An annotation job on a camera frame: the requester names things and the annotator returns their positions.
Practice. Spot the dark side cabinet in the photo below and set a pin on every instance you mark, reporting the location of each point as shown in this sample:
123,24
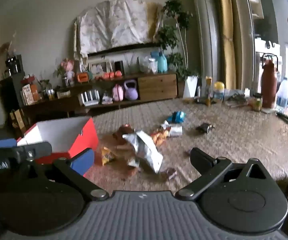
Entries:
9,92

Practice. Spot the yellow lidded canister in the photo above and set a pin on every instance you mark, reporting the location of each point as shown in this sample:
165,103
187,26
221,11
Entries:
218,92

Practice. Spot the blue plastic container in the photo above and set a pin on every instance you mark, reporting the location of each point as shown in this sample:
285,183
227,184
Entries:
154,54

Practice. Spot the small dark brown packet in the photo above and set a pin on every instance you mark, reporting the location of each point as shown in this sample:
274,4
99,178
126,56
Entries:
171,173

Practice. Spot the black speaker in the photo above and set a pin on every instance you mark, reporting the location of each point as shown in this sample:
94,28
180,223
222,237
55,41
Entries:
119,67

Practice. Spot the white planter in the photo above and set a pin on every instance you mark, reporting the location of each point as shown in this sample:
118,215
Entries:
190,87

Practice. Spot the small cardboard box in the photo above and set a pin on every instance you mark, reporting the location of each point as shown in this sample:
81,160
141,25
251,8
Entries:
63,94

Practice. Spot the dark round tray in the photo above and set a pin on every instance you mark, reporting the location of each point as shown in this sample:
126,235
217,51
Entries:
203,101

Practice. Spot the blue snack packet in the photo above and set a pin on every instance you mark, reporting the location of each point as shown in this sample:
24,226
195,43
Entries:
176,117

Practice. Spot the white orange carton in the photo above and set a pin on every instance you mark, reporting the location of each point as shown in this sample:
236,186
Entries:
27,95

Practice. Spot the orange persimmon ornament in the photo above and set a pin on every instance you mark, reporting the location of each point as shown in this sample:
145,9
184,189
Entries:
118,73
106,75
99,77
111,75

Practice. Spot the yellow snack packet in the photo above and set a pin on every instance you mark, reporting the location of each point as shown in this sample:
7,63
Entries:
107,156

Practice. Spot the clear packet brown snack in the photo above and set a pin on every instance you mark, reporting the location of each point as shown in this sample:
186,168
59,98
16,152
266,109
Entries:
134,163

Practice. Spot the red cardboard box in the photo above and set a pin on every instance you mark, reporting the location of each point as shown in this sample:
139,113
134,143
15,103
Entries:
59,137

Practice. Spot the pink doll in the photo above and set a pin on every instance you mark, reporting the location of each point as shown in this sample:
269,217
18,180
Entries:
68,70

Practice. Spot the stack of booklets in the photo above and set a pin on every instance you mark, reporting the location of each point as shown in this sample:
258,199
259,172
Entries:
107,99

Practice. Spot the grey standing air conditioner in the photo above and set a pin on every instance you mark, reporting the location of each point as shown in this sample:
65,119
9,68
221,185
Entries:
206,30

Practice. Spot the pink bag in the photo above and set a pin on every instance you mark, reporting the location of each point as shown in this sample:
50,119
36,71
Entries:
118,93

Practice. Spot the white picture frame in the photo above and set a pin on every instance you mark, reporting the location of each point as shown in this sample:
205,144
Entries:
100,67

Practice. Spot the red-brown thermos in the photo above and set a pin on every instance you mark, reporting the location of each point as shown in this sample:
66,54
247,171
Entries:
269,85

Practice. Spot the wooden TV cabinet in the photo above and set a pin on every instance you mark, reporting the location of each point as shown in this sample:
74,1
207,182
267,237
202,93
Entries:
156,86

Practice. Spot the orange chips packet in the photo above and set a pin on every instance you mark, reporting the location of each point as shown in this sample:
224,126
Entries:
160,136

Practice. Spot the white router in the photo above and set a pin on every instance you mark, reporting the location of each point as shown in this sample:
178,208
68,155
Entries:
90,100

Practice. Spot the dried flower bunch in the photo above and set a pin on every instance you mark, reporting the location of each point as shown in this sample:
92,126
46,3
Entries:
8,46

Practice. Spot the black coffee machine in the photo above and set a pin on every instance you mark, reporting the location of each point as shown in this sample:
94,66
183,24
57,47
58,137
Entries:
14,66

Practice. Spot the wooden stick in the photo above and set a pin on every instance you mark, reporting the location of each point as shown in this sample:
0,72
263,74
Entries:
122,147

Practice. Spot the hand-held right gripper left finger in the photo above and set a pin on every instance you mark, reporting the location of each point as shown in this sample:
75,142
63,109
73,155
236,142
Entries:
82,161

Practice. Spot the white floral cloth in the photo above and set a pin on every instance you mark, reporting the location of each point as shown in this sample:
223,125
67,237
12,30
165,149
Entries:
114,25

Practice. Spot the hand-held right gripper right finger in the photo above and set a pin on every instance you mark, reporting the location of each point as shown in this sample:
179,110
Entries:
201,158

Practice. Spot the glass vase with greenery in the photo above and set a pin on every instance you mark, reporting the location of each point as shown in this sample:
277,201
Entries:
58,70

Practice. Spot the white silver snack packet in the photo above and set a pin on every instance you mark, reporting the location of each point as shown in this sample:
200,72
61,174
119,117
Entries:
175,130

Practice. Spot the brown red snack packet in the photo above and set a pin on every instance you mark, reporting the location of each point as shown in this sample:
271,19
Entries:
122,133

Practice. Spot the black television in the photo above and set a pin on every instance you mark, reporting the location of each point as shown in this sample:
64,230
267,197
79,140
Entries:
124,48

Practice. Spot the black tablet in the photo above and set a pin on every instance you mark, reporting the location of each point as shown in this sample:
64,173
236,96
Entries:
287,118

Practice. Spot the brown cardboard carton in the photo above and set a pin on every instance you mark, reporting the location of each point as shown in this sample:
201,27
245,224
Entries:
19,121

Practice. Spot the purple kettlebell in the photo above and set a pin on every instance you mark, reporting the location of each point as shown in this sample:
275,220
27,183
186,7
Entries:
131,92

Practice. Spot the clear water bottle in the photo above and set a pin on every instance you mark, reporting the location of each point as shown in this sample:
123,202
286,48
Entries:
282,97

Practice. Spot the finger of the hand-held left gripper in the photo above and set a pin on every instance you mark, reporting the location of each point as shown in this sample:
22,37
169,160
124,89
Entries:
39,150
3,143

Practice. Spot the orange slotted box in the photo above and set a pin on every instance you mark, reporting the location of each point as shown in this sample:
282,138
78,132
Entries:
82,77

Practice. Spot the red gift box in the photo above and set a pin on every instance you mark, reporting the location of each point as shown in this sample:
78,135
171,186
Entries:
28,80

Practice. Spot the dark small snack packet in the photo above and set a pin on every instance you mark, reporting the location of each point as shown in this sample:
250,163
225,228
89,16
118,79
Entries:
205,127

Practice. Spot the green potted tree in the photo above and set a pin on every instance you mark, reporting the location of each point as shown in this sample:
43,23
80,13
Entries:
173,32

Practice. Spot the yellow bottle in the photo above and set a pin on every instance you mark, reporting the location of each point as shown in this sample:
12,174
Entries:
208,90

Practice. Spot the clear plastic bag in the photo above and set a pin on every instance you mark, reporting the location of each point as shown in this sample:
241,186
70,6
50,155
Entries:
147,65

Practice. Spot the teal spray bottle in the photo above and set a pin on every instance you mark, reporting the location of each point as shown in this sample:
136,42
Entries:
162,63

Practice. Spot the yellow curtain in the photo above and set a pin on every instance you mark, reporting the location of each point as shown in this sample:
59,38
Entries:
227,30

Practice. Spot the stack of magazines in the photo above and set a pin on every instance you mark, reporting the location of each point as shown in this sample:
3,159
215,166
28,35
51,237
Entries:
236,99

